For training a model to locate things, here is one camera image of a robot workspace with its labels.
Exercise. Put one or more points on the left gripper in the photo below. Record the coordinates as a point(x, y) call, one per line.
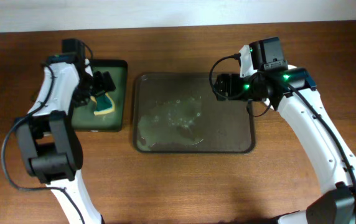
point(106, 86)

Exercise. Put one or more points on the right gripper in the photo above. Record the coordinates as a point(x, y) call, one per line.
point(233, 80)

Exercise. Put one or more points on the green and yellow sponge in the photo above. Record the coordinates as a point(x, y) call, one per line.
point(104, 104)

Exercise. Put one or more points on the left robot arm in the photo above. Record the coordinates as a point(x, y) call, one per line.
point(49, 146)

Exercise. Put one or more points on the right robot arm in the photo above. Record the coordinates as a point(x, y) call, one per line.
point(266, 76)

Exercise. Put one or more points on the black rectangular sponge tray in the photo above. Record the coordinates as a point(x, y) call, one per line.
point(83, 118)

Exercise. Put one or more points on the dark brown serving tray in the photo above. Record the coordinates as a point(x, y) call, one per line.
point(178, 113)

